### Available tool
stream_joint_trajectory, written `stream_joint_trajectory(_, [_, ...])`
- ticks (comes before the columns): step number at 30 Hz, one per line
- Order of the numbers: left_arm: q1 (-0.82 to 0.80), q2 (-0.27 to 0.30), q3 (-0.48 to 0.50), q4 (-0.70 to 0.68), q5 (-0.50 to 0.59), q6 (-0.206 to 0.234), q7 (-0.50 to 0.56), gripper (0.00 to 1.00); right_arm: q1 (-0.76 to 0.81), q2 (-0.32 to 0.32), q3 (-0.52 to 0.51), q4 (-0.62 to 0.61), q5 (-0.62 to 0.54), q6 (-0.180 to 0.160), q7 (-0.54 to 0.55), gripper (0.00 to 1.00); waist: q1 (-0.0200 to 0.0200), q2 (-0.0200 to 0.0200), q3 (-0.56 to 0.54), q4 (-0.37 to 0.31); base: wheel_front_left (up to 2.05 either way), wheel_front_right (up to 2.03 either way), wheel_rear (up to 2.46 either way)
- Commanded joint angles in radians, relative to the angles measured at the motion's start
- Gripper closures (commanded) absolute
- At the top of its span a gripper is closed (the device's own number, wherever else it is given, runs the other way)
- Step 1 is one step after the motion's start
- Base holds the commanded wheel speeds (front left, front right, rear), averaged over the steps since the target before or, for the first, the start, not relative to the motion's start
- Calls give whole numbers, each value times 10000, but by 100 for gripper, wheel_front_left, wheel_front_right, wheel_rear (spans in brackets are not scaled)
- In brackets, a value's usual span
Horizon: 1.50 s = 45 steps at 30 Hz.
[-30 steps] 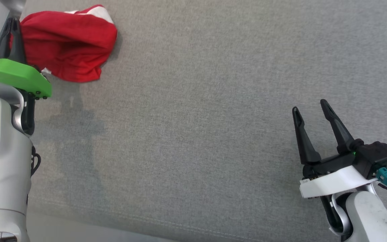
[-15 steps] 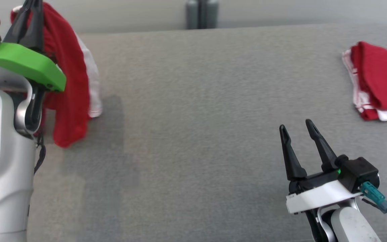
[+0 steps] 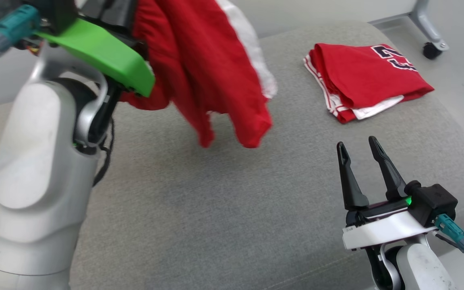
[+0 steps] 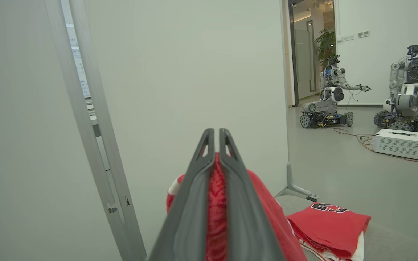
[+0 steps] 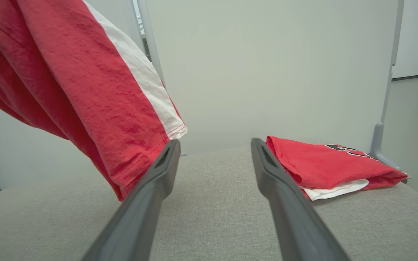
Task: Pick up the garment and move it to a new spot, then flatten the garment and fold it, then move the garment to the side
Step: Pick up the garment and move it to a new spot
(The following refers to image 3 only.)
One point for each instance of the black castor wheel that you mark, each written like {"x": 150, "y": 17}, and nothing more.
{"x": 430, "y": 51}

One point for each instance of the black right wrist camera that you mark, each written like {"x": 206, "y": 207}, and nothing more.
{"x": 435, "y": 203}

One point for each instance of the red jersey with white trim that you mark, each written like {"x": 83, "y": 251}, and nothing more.
{"x": 361, "y": 76}

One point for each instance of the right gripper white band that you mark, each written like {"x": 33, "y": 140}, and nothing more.
{"x": 381, "y": 231}

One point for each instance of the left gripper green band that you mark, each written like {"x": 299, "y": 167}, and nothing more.
{"x": 103, "y": 52}

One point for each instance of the grey metal table leg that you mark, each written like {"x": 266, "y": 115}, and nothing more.
{"x": 423, "y": 16}

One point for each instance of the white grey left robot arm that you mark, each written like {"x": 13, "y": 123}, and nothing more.
{"x": 34, "y": 181}

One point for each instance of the grey fabric sofa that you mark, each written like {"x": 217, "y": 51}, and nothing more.
{"x": 216, "y": 201}

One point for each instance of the red shorts with white stripe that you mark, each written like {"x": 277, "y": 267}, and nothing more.
{"x": 199, "y": 60}

